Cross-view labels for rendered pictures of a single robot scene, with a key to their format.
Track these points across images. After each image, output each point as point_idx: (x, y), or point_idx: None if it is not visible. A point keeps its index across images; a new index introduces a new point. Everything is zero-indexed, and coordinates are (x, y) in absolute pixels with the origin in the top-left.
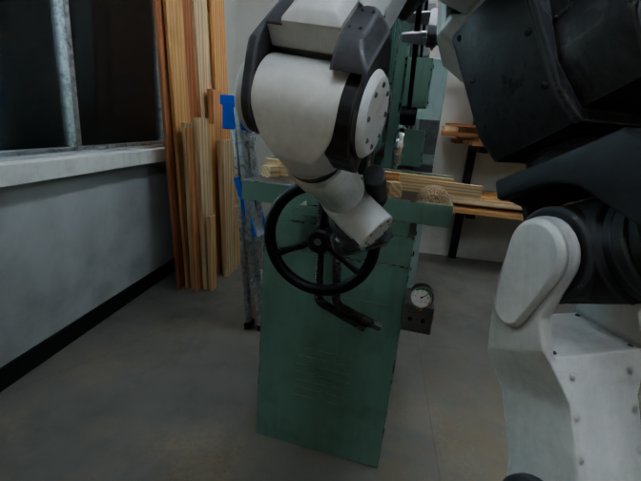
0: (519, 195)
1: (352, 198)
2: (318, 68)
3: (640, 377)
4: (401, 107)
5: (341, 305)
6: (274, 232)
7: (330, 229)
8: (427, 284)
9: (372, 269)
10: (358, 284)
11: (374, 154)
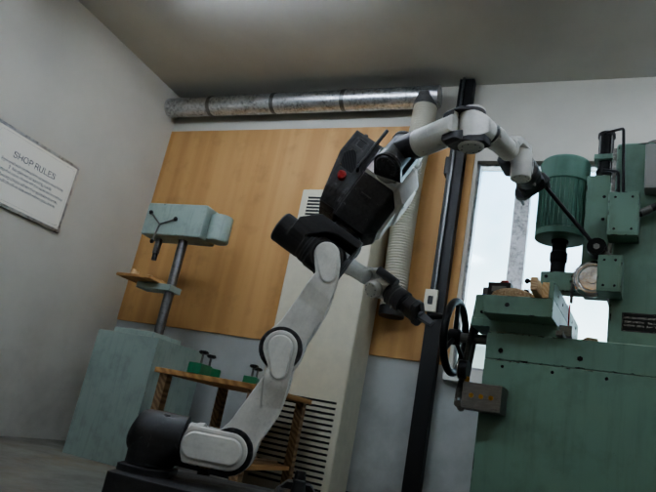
0: (348, 253)
1: (355, 274)
2: None
3: (302, 291)
4: (613, 244)
5: (457, 388)
6: (463, 343)
7: (458, 330)
8: (467, 360)
9: (440, 343)
10: (440, 356)
11: (571, 291)
